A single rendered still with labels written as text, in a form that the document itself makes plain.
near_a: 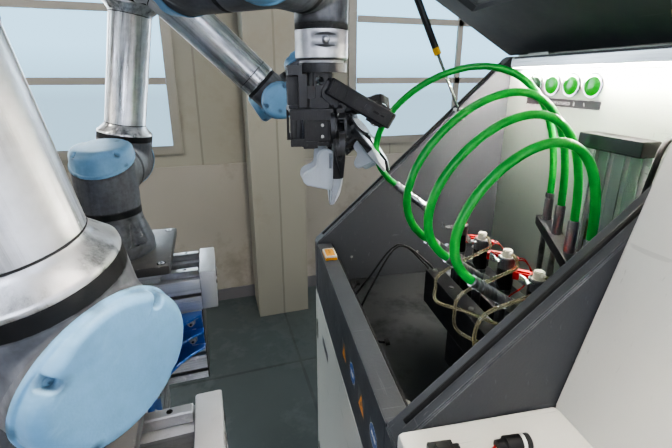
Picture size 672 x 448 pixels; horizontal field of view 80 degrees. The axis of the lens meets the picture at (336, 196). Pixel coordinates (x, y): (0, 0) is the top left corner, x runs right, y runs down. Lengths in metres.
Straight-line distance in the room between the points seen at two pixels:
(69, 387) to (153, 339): 0.06
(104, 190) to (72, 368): 0.62
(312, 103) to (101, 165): 0.46
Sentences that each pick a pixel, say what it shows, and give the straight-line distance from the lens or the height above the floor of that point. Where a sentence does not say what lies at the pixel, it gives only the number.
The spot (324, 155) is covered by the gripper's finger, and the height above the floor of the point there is 1.29.
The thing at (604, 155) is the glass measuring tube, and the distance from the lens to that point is 0.93.
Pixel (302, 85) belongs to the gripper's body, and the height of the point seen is 1.38.
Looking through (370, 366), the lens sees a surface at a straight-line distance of 0.70.
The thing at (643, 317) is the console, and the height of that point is 1.14.
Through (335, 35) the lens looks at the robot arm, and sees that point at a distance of 0.58.
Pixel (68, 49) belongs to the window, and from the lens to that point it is 2.51.
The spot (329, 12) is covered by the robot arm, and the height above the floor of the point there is 1.48.
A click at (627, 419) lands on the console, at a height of 1.04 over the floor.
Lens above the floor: 1.40
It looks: 17 degrees down
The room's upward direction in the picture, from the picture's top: straight up
